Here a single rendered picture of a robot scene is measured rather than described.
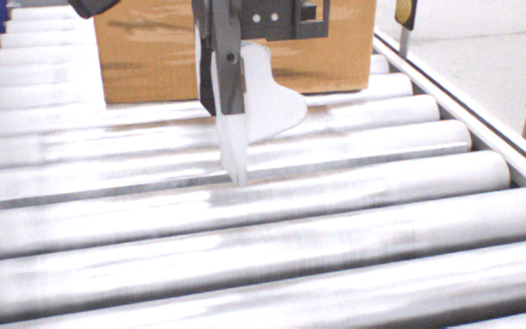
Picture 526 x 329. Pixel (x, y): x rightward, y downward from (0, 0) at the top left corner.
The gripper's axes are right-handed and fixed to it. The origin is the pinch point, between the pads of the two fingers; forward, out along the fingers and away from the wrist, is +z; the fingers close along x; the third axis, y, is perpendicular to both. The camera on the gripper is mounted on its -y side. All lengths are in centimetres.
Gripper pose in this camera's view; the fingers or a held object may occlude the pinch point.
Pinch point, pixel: (215, 141)
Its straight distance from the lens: 45.1
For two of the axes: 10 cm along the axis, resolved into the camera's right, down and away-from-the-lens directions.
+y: 9.7, -1.2, 1.9
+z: 0.0, 8.6, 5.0
